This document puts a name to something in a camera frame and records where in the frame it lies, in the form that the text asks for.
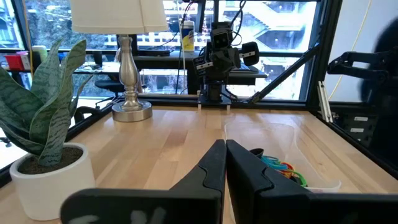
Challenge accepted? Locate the clear plastic bin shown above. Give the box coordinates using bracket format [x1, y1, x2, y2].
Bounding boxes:
[223, 121, 342, 194]

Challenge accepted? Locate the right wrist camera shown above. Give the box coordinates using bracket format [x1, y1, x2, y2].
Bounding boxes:
[210, 27, 232, 50]

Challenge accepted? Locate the orange rubber band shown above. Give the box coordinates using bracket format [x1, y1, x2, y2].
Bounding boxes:
[279, 161, 295, 178]

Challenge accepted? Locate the green small rubber band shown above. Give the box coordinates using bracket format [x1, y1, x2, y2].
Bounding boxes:
[287, 169, 308, 187]

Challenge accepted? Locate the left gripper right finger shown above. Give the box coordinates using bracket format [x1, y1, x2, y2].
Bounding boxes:
[226, 139, 398, 224]

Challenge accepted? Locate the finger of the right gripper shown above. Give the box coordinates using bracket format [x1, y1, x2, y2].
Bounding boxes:
[213, 49, 228, 74]
[226, 49, 241, 75]

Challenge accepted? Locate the yellow hanging cord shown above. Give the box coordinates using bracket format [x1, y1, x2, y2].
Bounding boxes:
[22, 0, 34, 63]

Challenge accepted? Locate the black office chair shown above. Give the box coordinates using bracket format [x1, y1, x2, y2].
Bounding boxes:
[93, 51, 127, 108]

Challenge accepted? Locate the snake plant white pot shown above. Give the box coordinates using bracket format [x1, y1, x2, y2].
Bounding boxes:
[0, 39, 96, 222]

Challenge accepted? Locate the white shade silver lamp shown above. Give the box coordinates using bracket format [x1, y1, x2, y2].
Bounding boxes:
[68, 0, 169, 123]

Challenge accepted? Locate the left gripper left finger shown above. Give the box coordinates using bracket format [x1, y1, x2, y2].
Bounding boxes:
[60, 139, 227, 224]

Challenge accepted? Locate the pale long cable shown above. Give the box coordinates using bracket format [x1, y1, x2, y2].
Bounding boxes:
[328, 0, 373, 101]

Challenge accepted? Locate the pale green cylinder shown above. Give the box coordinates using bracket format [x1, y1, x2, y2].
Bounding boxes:
[30, 45, 49, 63]

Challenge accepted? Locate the small red box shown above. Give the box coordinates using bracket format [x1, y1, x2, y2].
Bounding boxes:
[4, 52, 26, 71]

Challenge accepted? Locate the yellow wipes canister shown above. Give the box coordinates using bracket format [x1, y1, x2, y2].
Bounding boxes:
[180, 19, 196, 53]

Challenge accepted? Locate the silver metal bracket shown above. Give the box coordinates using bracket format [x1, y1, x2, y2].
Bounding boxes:
[316, 80, 334, 123]

